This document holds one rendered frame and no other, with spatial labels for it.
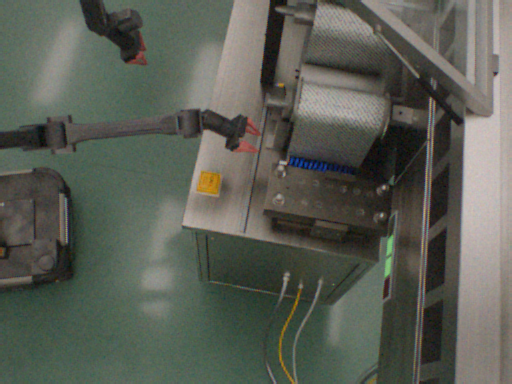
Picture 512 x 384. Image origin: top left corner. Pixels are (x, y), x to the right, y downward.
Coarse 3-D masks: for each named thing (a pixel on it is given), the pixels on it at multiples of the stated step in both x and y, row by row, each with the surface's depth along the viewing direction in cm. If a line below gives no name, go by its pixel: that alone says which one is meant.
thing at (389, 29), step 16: (352, 0) 92; (368, 0) 93; (368, 16) 95; (384, 16) 95; (384, 32) 98; (400, 32) 98; (400, 48) 101; (416, 48) 100; (416, 64) 104; (432, 64) 104; (448, 64) 107; (416, 80) 107; (448, 80) 107; (464, 80) 109; (432, 96) 110; (464, 96) 111; (480, 96) 113; (448, 112) 114; (480, 112) 115
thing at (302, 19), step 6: (300, 6) 159; (306, 6) 160; (312, 6) 160; (300, 12) 159; (306, 12) 159; (312, 12) 159; (294, 18) 161; (300, 18) 160; (306, 18) 160; (312, 18) 160; (300, 24) 163; (306, 24) 162; (312, 24) 162
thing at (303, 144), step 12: (300, 132) 164; (300, 144) 171; (312, 144) 170; (324, 144) 168; (336, 144) 167; (348, 144) 166; (360, 144) 165; (300, 156) 179; (312, 156) 177; (324, 156) 176; (336, 156) 174; (348, 156) 173; (360, 156) 172
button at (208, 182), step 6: (204, 174) 186; (210, 174) 186; (216, 174) 186; (198, 180) 185; (204, 180) 185; (210, 180) 185; (216, 180) 185; (198, 186) 184; (204, 186) 184; (210, 186) 184; (216, 186) 185; (204, 192) 186; (210, 192) 185; (216, 192) 184
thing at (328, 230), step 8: (320, 224) 172; (328, 224) 172; (336, 224) 172; (344, 224) 172; (312, 232) 178; (320, 232) 177; (328, 232) 176; (336, 232) 174; (344, 232) 173; (336, 240) 181
